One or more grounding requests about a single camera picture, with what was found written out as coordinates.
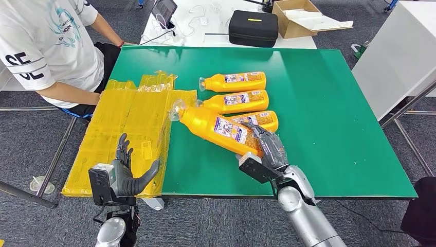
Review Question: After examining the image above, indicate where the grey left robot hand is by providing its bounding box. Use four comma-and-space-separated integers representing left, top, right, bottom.
111, 133, 161, 199

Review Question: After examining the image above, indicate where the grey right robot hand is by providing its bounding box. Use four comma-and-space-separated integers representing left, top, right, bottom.
242, 122, 289, 171

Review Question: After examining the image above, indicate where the orange detergent bottle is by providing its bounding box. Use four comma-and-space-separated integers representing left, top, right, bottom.
195, 90, 270, 115
169, 99, 265, 157
229, 110, 279, 133
198, 72, 267, 93

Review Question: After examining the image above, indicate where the white power strip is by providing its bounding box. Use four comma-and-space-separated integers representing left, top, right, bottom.
169, 31, 187, 47

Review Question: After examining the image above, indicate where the black tablet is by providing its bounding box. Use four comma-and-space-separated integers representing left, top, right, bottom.
151, 0, 178, 30

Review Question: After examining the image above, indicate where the yellow plastic wrapped board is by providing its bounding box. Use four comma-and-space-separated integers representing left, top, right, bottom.
61, 70, 198, 199

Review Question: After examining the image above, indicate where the clear plastic lid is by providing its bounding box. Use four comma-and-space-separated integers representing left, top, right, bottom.
29, 175, 56, 196

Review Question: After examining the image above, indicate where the person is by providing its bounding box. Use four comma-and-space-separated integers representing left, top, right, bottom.
0, 0, 139, 122

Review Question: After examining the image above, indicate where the black carrying case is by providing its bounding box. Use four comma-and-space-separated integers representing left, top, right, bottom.
228, 10, 280, 48

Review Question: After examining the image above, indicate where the cardboard box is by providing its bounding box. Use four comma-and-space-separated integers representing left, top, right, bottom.
271, 0, 323, 40

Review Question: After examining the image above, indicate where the white side table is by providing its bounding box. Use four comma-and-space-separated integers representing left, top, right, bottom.
351, 0, 436, 121
0, 64, 38, 92

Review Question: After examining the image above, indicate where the white foam sheet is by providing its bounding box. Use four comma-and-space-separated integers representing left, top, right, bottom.
282, 8, 354, 33

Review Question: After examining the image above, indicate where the black device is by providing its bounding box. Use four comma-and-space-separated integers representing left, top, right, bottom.
243, 0, 276, 13

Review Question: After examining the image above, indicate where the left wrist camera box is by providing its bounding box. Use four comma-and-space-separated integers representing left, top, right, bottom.
88, 163, 116, 207

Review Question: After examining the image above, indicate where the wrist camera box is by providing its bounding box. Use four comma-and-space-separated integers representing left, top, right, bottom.
88, 163, 116, 207
235, 152, 283, 185

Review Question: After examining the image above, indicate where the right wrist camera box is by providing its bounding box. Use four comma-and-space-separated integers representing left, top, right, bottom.
235, 152, 283, 185

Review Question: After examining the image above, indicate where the grey metal table frame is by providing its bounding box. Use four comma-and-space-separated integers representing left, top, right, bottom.
0, 106, 78, 209
378, 79, 436, 178

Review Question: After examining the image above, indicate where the white cable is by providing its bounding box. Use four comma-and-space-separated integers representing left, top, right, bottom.
177, 4, 209, 39

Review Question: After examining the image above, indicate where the black floor cable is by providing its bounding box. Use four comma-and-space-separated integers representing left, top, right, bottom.
335, 199, 407, 236

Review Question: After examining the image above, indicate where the green white floor bracket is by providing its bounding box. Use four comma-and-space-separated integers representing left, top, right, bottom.
351, 41, 370, 61

